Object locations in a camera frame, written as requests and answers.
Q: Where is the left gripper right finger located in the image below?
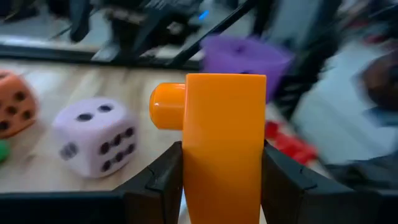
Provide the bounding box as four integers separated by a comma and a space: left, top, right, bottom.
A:
261, 140, 398, 224

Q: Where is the orange foam die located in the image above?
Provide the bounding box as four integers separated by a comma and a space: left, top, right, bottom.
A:
0, 70, 40, 139

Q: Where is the long green toy block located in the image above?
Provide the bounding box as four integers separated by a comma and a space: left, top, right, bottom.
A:
0, 139, 11, 163

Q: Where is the pink foam die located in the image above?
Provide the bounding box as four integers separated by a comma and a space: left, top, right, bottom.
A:
52, 96, 139, 179

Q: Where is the orange L-shaped toy block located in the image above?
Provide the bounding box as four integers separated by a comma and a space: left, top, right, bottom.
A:
149, 73, 267, 224

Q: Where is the red L-shaped toy block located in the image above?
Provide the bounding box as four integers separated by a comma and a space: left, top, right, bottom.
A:
273, 132, 318, 166

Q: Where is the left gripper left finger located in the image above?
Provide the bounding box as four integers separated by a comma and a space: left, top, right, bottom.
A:
0, 141, 184, 224

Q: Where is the black aluminium table frame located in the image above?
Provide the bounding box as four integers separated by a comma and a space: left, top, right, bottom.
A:
0, 0, 261, 71

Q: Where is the purple plastic bucket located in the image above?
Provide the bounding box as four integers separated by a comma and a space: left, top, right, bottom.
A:
200, 34, 295, 103

